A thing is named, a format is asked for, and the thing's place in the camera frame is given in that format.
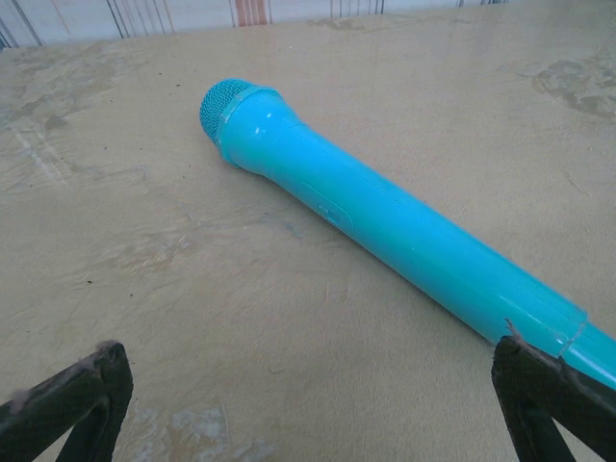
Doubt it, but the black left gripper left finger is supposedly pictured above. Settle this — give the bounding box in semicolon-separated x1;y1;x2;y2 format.
0;339;135;462

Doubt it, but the blue toy microphone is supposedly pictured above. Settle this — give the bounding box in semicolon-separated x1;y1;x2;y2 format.
198;78;616;391

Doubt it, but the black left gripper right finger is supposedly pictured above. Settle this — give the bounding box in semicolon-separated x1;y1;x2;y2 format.
490;335;616;462

